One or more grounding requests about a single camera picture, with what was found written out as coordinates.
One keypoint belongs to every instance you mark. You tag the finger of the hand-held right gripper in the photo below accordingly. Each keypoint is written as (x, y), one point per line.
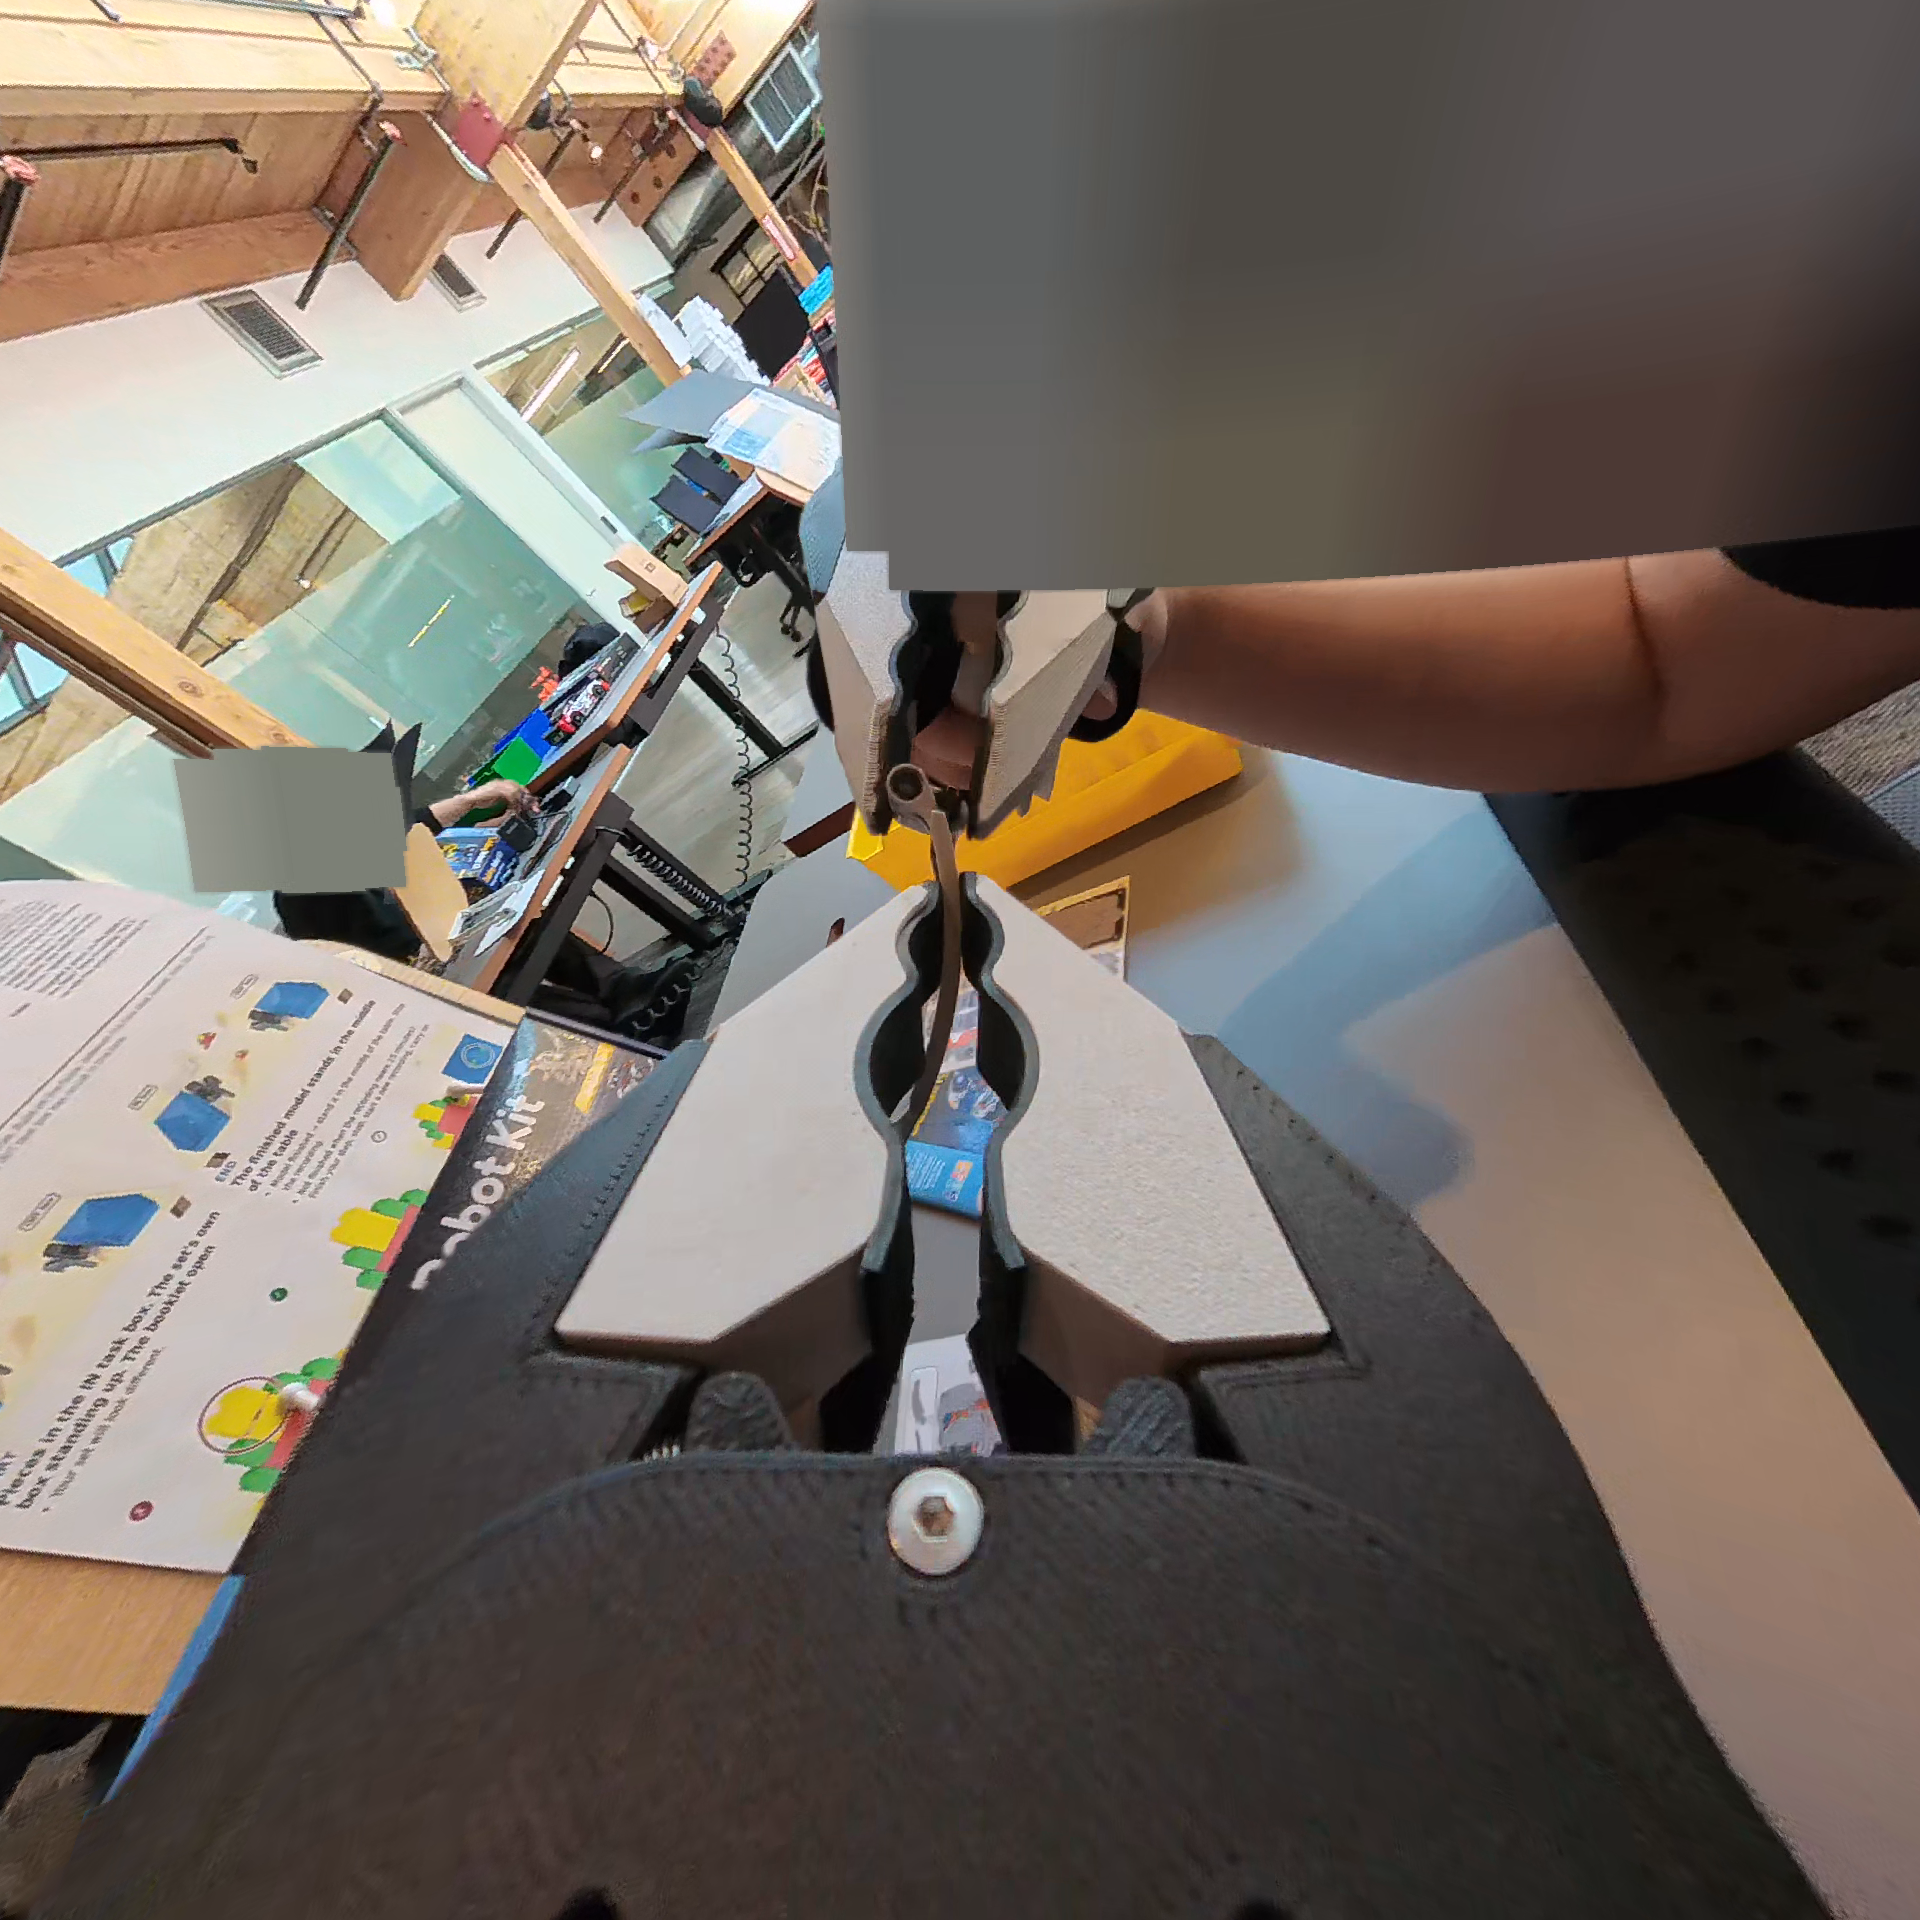
(1065, 676)
(856, 676)

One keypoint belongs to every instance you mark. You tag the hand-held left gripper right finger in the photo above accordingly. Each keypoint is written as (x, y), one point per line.
(1154, 1200)

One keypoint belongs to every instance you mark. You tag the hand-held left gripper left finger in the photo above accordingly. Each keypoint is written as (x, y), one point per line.
(749, 1200)

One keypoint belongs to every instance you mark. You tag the grey connector piece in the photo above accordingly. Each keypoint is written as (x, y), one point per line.
(906, 786)

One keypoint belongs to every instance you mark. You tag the curved grey panel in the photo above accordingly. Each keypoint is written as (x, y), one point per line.
(949, 855)

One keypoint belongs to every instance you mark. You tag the person's right forearm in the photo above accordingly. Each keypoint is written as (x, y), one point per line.
(1425, 676)

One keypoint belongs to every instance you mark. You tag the background wooden desk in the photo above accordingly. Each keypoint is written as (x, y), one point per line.
(598, 839)
(675, 629)

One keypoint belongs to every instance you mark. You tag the grey desk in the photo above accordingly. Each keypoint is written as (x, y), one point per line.
(1499, 1200)

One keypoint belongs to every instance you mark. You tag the person's right hand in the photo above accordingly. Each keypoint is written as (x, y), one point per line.
(954, 747)

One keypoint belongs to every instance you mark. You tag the yellow storage bin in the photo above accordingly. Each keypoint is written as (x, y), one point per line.
(1140, 797)

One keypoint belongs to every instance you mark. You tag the blue printed leaflet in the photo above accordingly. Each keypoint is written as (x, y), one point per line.
(944, 1179)

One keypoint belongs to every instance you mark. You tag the blue robot kit box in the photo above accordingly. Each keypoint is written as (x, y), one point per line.
(555, 1096)

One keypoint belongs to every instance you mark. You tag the grey cardboard sheet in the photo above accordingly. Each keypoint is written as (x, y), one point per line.
(704, 398)

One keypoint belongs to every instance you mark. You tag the white printed instruction sheet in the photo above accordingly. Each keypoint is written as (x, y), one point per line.
(180, 1200)

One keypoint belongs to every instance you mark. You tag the black perforated panel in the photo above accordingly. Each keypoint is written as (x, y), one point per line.
(1724, 974)

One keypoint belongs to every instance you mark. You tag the person's black clothing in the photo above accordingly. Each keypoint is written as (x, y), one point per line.
(1844, 573)

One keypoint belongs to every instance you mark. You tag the wooden beam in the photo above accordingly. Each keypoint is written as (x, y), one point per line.
(118, 645)

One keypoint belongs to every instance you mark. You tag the wooden post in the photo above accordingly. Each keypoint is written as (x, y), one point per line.
(585, 263)

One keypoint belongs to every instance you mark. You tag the wall air vent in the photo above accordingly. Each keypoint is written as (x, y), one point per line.
(262, 333)

